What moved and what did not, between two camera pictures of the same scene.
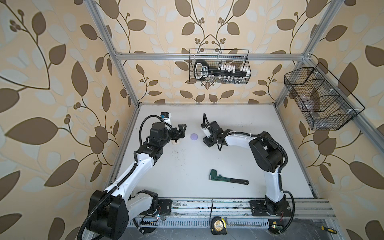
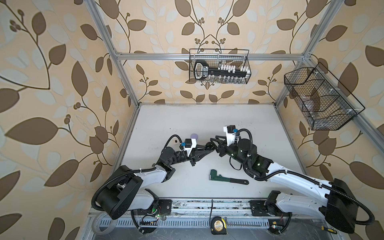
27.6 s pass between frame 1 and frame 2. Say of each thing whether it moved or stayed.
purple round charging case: stayed
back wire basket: stayed
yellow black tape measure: stayed
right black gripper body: moved
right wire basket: stayed
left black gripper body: moved
